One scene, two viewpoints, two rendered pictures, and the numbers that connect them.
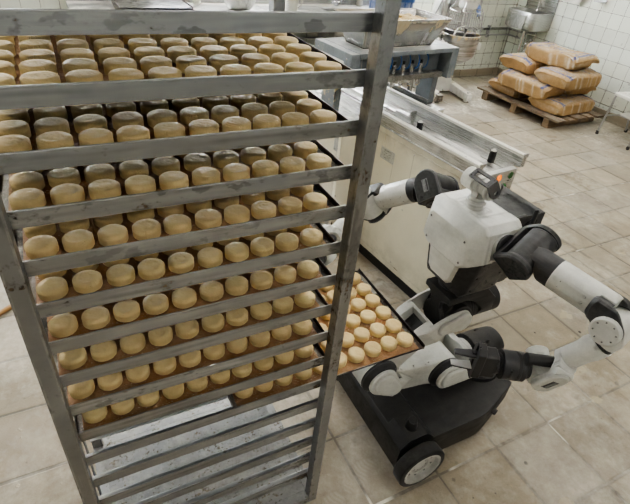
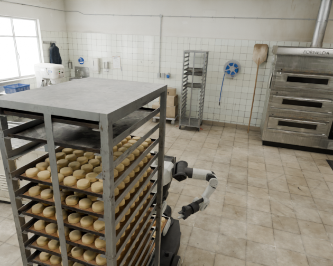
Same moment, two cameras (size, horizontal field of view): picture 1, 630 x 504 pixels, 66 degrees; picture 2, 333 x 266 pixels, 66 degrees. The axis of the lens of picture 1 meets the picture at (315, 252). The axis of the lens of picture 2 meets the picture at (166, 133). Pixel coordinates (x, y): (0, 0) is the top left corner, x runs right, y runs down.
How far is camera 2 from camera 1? 0.93 m
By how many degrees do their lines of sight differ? 41
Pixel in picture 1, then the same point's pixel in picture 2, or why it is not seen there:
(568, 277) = (197, 172)
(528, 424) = (189, 231)
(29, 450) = not seen: outside the picture
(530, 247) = (182, 168)
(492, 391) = (176, 226)
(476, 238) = (165, 173)
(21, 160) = not seen: hidden behind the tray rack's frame
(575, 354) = (208, 193)
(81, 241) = not seen: hidden behind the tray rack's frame
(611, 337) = (215, 182)
